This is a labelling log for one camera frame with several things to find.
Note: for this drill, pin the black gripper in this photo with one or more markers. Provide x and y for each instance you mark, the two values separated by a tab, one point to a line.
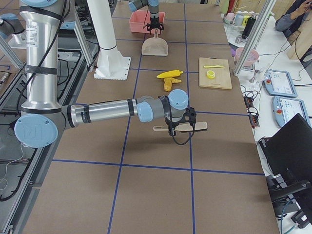
154	23
171	122

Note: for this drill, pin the beige plastic dustpan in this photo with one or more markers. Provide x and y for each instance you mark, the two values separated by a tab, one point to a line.
155	46

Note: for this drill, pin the yellow toy corn cob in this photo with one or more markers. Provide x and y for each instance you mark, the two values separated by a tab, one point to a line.
170	74

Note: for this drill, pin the toy brown potato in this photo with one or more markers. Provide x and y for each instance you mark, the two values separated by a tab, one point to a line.
167	85

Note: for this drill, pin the toy ginger root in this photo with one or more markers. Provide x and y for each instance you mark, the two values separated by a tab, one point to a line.
172	80

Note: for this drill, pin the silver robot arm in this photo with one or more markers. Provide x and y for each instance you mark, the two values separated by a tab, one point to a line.
58	58
150	5

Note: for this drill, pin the pink plastic bin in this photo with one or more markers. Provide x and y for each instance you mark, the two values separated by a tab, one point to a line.
138	20

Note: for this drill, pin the yellow lemon slice toy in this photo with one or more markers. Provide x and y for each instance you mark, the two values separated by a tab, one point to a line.
210	74

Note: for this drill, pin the yellow plastic knife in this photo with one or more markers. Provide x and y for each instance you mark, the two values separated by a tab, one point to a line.
213	66

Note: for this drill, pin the wooden cutting board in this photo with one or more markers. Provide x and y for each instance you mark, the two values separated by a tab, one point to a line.
222	78

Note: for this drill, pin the pink cup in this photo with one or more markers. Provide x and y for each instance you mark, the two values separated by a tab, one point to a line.
229	18

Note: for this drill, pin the black bottle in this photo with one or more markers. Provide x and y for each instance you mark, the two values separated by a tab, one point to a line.
248	27

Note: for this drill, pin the lower teach pendant tablet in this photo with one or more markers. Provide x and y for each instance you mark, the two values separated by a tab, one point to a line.
286	108

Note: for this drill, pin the teach pendant tablet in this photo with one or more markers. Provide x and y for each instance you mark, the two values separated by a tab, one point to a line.
279	83
286	108

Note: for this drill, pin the black monitor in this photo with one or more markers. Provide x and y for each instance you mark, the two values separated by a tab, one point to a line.
289	151

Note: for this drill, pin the upper teach pendant tablet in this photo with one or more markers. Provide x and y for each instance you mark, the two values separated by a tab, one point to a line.
279	83

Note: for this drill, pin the person in grey jacket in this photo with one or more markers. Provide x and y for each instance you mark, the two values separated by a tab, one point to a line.
294	17

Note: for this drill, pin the white camera mast base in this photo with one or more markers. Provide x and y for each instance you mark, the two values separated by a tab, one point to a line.
111	64

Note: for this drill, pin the aluminium frame post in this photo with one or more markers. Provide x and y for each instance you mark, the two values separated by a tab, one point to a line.
255	35

